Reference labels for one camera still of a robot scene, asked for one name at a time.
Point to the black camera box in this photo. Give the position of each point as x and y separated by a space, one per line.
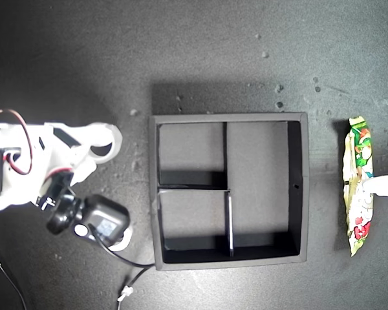
106 216

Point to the snack bar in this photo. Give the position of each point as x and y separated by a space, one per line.
359 155

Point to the white tape roll green core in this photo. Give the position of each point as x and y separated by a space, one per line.
126 239

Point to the plain white tape roll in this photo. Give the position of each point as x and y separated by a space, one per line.
118 145

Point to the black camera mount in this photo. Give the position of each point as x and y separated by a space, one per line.
61 216

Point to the black tray with wells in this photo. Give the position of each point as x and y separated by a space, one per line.
258 155

